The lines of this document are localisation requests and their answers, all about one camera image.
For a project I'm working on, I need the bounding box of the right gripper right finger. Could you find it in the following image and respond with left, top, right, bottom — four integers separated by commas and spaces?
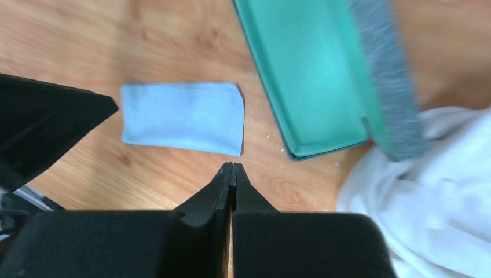
231, 163, 395, 277

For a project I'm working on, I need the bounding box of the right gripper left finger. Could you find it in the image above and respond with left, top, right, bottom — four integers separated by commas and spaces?
1, 163, 233, 277

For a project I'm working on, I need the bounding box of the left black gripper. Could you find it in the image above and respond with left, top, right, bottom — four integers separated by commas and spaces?
1, 74, 118, 262

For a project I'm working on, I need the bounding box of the light blue cleaning cloth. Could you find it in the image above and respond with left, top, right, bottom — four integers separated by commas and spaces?
120, 83, 245, 157

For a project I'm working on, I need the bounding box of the white crumpled cloth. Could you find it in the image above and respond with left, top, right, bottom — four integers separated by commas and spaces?
337, 107, 490, 277

